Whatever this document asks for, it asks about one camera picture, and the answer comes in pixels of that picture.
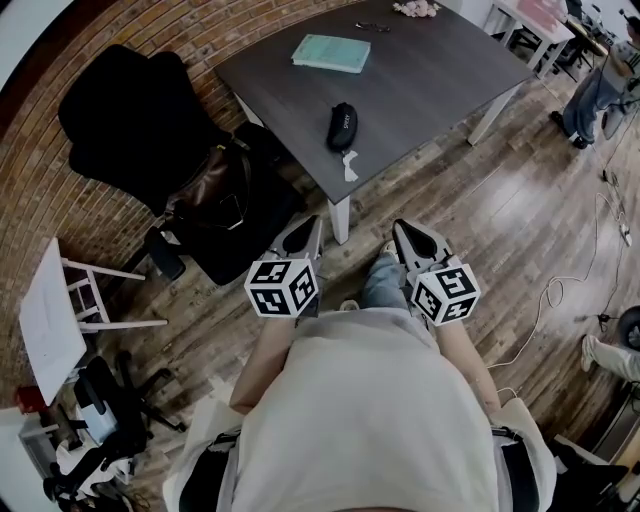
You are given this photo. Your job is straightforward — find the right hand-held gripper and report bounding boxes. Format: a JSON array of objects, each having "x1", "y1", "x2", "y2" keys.
[{"x1": 393, "y1": 219, "x2": 482, "y2": 328}]

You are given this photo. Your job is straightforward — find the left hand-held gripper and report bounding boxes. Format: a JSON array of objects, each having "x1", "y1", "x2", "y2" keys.
[{"x1": 243, "y1": 215, "x2": 325, "y2": 326}]

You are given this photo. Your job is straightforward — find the white paper tag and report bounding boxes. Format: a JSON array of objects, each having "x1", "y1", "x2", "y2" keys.
[{"x1": 341, "y1": 149, "x2": 362, "y2": 183}]

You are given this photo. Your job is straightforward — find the black glasses case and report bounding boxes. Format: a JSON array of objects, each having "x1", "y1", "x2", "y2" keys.
[{"x1": 325, "y1": 101, "x2": 360, "y2": 153}]

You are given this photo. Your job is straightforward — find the person's right forearm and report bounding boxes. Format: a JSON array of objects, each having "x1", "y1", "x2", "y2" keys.
[{"x1": 433, "y1": 319, "x2": 502, "y2": 413}]

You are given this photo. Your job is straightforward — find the person's left forearm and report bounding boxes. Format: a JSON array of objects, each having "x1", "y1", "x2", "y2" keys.
[{"x1": 228, "y1": 314, "x2": 302, "y2": 416}]

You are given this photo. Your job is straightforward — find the person's jeans leg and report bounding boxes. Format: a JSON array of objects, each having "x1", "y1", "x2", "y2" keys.
[{"x1": 360, "y1": 251, "x2": 417, "y2": 312}]

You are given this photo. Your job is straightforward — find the brown leather bag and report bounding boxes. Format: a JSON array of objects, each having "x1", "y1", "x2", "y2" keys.
[{"x1": 163, "y1": 143, "x2": 255, "y2": 232}]

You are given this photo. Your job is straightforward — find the dark table with white legs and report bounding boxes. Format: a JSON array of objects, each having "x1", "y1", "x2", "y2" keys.
[{"x1": 214, "y1": 0, "x2": 537, "y2": 247}]

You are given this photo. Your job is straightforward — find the person's cream shirt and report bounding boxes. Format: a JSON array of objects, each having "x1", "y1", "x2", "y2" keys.
[{"x1": 162, "y1": 306, "x2": 559, "y2": 512}]

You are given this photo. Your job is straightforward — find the teal book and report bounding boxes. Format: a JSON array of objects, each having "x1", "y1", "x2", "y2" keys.
[{"x1": 290, "y1": 33, "x2": 373, "y2": 75}]

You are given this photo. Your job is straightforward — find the black office chair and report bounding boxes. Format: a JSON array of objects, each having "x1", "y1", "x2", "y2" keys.
[{"x1": 57, "y1": 43, "x2": 308, "y2": 287}]

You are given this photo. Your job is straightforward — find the pink flowers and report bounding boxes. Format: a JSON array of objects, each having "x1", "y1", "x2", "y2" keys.
[{"x1": 392, "y1": 0, "x2": 443, "y2": 20}]

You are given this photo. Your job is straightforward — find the black swivel chair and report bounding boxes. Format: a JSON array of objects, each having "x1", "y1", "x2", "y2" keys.
[{"x1": 42, "y1": 348, "x2": 188, "y2": 502}]

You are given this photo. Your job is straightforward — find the small white table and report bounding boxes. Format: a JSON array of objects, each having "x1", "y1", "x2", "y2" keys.
[{"x1": 18, "y1": 236, "x2": 169, "y2": 408}]

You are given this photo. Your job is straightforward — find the red box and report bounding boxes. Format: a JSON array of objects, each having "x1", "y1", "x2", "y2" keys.
[{"x1": 14, "y1": 386, "x2": 42, "y2": 413}]

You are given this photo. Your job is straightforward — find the white floor cable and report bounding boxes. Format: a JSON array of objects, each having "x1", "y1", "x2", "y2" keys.
[{"x1": 486, "y1": 191, "x2": 627, "y2": 372}]

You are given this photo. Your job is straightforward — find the black harness strap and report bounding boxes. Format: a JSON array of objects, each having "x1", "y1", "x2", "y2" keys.
[
  {"x1": 491, "y1": 426, "x2": 544, "y2": 512},
  {"x1": 178, "y1": 431, "x2": 242, "y2": 512}
]

